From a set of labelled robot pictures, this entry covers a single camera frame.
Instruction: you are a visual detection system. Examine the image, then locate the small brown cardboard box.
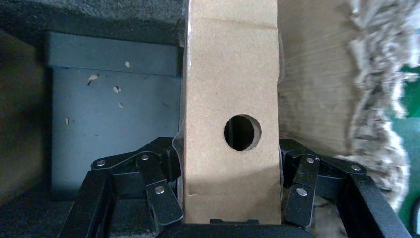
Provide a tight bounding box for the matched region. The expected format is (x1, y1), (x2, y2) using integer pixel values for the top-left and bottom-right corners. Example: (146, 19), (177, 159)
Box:
(179, 0), (283, 226)

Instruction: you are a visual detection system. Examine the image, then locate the large open brown carton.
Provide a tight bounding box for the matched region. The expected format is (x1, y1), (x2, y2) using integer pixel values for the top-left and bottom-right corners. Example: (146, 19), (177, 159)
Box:
(0, 0), (420, 214)

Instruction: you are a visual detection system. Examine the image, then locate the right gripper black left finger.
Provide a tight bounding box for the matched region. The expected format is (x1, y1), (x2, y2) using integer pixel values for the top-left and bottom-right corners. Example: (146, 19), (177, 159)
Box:
(59, 137), (184, 238)

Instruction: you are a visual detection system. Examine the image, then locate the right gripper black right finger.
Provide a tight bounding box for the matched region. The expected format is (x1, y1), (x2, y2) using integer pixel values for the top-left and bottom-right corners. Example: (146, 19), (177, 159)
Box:
(279, 139), (413, 238)

